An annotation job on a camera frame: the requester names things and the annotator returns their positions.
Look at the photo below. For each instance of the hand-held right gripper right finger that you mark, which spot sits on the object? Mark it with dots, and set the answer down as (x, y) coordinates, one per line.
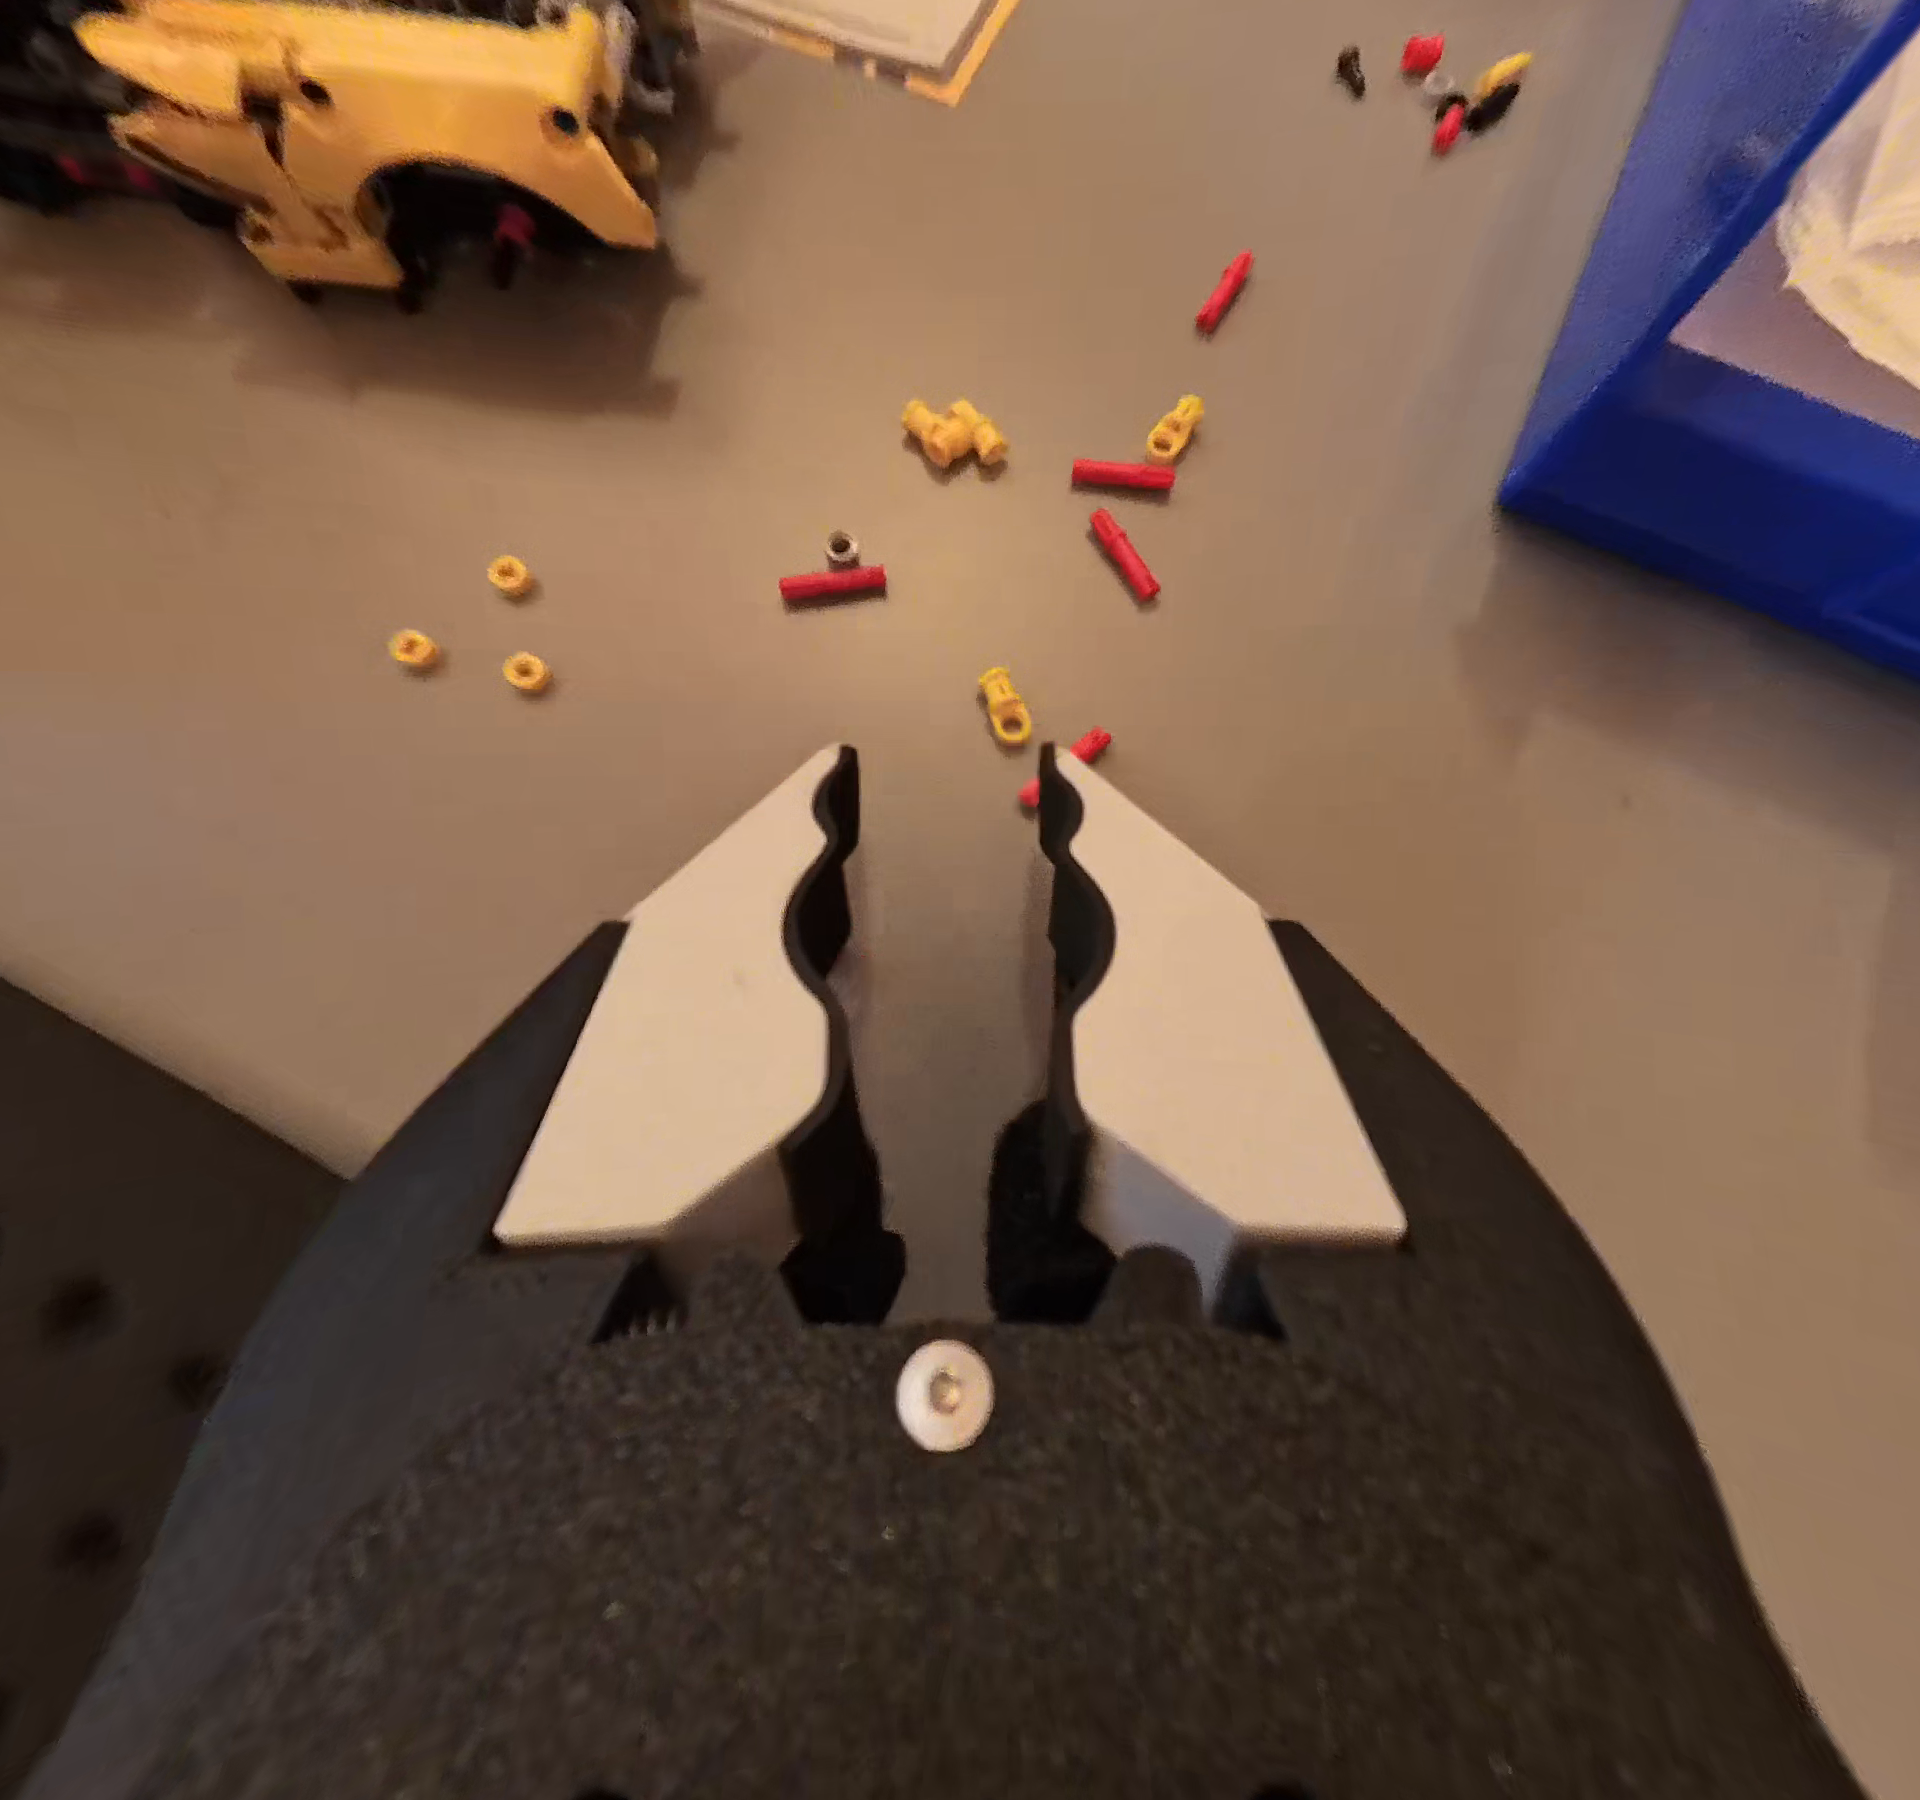
(1214, 1068)

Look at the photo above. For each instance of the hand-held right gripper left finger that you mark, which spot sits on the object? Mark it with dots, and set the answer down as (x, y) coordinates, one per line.
(690, 1068)

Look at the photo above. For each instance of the yellow toy brick car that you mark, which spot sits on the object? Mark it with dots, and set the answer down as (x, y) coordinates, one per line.
(419, 103)

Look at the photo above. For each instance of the grey desk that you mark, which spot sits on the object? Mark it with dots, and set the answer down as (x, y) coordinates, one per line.
(674, 809)

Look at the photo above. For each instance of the yellow toy brick connector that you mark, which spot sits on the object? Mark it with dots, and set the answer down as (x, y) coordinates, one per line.
(1174, 433)
(1004, 705)

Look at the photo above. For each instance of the dark perforated panel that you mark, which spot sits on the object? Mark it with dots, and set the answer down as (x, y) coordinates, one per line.
(93, 1304)

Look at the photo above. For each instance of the blue plastic bin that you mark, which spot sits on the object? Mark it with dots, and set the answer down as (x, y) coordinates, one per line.
(1691, 331)

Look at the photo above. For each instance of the pile of small brick pieces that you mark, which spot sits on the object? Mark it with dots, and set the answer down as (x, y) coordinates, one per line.
(1451, 89)

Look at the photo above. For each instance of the crumpled white plastic bags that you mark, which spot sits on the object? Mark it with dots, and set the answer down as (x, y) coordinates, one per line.
(1859, 227)

